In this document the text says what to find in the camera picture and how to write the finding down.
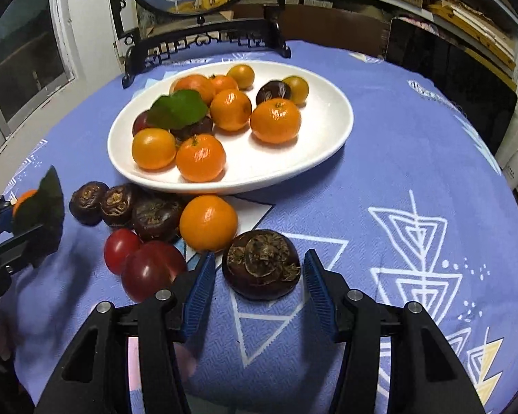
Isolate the window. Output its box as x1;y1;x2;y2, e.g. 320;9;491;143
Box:
0;0;76;147

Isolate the black panel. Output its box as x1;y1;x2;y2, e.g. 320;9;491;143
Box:
384;16;518;156

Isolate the large single water chestnut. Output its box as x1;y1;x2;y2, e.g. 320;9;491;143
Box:
221;229;302;301

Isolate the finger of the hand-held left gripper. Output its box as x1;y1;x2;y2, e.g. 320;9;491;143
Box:
0;196;18;242
0;226;58;268

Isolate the blue printed tablecloth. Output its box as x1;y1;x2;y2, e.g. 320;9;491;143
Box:
0;40;518;414

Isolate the pile of mandarin oranges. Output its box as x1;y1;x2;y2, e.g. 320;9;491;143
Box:
132;64;310;253

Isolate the person's left hand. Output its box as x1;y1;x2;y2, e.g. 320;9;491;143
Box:
0;323;17;362

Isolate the brown cardboard box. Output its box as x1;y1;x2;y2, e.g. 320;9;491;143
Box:
233;4;391;59

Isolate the small red tomato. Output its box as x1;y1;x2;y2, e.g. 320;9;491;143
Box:
104;228;142;276

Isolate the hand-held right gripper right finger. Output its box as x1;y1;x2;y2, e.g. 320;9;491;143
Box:
303;249;487;414

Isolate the white oval plate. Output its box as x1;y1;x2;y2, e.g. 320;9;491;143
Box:
107;61;355;196

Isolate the green citrus leaf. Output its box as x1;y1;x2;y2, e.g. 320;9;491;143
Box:
147;90;210;130

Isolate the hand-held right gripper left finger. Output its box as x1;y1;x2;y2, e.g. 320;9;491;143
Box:
35;251;217;414

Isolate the leafy small orange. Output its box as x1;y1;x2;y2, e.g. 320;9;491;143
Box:
12;166;65;234

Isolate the dark red plum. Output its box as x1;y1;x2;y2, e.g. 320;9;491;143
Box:
132;110;160;138

